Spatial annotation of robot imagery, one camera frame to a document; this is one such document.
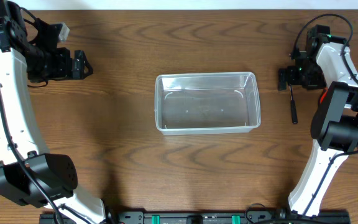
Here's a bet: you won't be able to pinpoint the red-handled cutting pliers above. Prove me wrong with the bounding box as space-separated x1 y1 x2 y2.
318 88 327 105

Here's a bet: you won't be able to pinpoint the small black-handled claw hammer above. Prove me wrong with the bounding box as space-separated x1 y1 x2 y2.
289 85 298 124

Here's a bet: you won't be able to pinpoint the clear plastic storage container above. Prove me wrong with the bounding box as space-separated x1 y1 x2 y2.
154 72 262 135

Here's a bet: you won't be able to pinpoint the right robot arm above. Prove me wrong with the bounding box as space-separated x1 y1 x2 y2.
278 25 358 217

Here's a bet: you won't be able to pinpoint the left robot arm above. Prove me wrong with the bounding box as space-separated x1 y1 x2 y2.
0 1 109 223

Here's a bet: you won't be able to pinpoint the right black cable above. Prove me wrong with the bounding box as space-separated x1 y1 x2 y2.
289 12 358 217

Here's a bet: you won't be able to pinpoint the black cable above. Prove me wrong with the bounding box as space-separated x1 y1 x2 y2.
0 52 68 224
289 12 358 217

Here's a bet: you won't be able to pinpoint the left black cable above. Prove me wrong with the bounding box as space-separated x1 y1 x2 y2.
0 52 68 224

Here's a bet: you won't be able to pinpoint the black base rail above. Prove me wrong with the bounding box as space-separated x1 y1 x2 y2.
39 210 351 224

